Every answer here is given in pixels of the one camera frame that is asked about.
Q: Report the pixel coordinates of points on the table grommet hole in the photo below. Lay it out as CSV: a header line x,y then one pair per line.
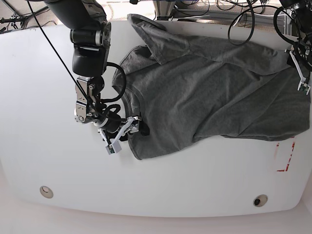
x,y
46,192
260,200

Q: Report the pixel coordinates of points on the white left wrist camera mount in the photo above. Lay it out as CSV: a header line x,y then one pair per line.
x,y
304,82

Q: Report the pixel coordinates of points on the right table grommet hole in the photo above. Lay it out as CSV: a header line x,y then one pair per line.
x,y
260,200

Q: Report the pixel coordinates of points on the left table grommet hole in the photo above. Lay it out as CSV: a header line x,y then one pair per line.
x,y
46,192

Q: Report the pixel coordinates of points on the red tape rectangle marking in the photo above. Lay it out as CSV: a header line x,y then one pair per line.
x,y
283,154

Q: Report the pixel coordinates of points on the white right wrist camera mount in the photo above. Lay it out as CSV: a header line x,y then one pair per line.
x,y
113,145

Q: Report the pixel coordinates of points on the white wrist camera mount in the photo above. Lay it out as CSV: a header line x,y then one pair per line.
x,y
304,82
113,145

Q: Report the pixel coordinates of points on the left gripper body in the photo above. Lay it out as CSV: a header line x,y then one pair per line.
x,y
302,52

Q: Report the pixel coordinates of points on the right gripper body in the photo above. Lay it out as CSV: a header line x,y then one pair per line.
x,y
112,126

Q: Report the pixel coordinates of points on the grey T-shirt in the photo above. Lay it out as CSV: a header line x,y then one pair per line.
x,y
188,88

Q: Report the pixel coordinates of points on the black tripod stand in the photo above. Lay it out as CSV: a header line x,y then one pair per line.
x,y
17,20

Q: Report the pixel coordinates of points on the aluminium frame rail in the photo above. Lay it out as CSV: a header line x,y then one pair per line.
x,y
224,16

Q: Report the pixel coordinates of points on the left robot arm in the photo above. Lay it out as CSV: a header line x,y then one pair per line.
x,y
302,18

